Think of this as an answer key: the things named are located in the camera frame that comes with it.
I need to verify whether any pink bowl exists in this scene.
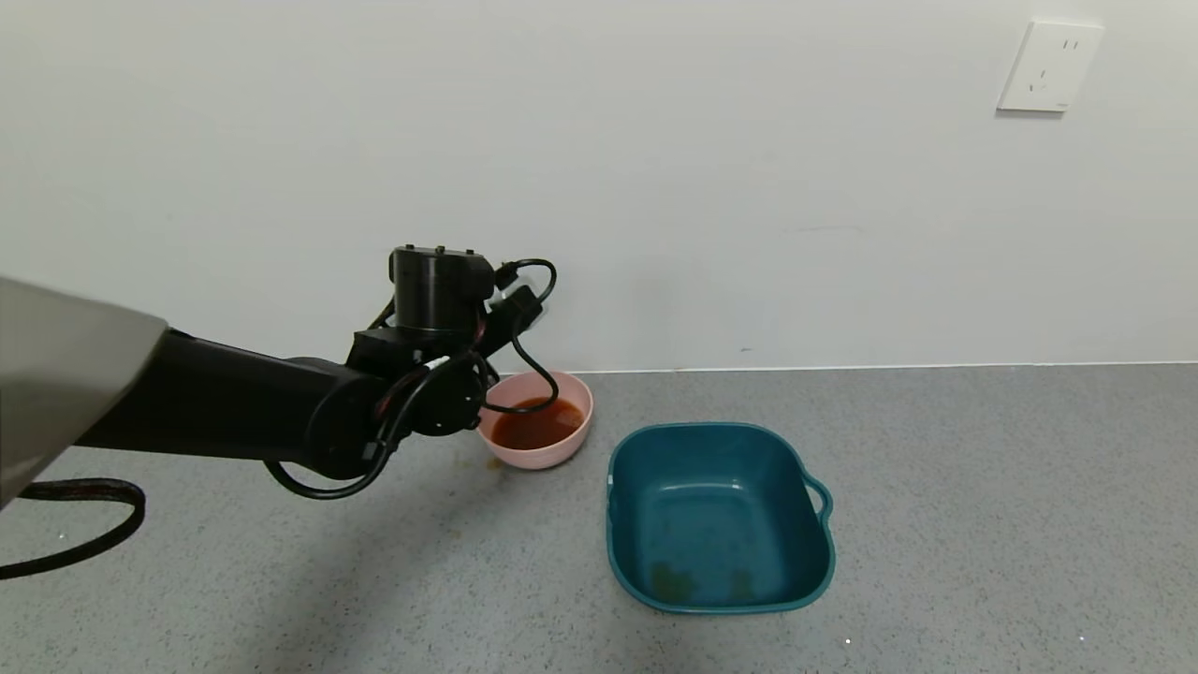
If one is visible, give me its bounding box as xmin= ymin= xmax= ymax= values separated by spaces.
xmin=477 ymin=371 xmax=594 ymax=470

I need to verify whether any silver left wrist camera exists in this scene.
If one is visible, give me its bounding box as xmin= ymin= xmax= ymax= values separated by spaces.
xmin=489 ymin=285 xmax=546 ymax=330

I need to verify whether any thick black sleeved cable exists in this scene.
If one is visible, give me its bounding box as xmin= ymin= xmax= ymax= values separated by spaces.
xmin=0 ymin=479 xmax=146 ymax=579

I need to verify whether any teal plastic basin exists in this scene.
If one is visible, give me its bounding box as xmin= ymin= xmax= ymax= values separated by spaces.
xmin=606 ymin=422 xmax=835 ymax=615

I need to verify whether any thin black camera cable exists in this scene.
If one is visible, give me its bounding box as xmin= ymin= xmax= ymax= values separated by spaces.
xmin=485 ymin=258 xmax=560 ymax=416

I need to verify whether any white wall socket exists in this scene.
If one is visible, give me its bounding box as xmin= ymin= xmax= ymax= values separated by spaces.
xmin=997 ymin=21 xmax=1105 ymax=114

